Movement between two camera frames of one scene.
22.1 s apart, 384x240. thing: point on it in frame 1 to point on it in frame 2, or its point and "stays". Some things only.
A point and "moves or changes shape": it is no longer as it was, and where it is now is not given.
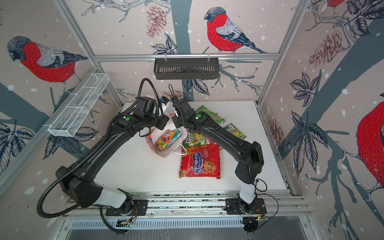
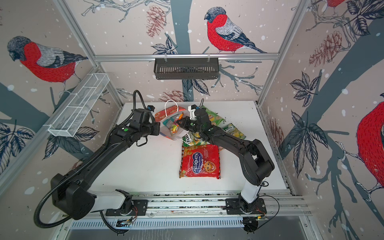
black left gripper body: (161, 122) to (153, 128)
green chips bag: (213, 116) stays
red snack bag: (203, 161) stays
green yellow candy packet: (232, 129) stays
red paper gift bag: (175, 147) moves or changes shape
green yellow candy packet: (194, 139) stays
